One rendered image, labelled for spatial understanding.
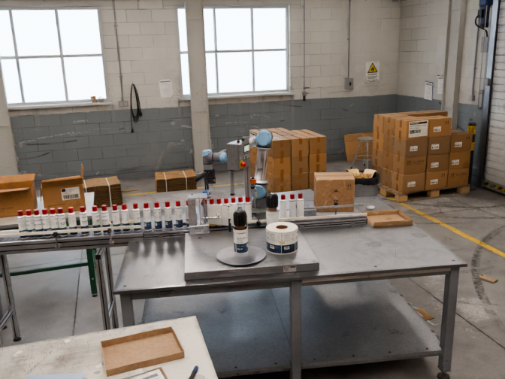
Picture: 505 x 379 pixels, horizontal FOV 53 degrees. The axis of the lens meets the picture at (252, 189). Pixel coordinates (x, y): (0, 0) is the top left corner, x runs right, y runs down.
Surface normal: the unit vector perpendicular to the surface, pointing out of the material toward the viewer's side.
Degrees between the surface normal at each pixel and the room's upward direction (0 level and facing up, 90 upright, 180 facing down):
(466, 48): 90
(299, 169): 92
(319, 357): 0
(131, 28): 90
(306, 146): 90
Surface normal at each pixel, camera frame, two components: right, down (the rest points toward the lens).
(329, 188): -0.04, 0.27
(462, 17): 0.28, 0.25
